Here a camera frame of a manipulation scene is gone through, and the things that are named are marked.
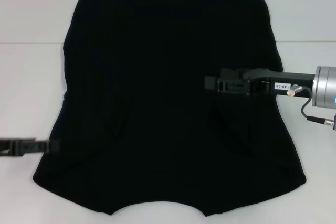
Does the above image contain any black t-shirt with FREE print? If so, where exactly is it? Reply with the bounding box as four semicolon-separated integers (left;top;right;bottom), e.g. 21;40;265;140
31;0;307;204

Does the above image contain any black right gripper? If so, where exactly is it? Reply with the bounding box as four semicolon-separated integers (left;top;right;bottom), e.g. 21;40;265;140
220;68;316;98

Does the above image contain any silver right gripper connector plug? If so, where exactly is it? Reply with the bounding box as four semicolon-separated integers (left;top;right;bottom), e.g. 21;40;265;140
287;84;303;97

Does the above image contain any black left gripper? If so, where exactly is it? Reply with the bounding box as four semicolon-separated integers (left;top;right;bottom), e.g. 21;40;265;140
0;137;60;158

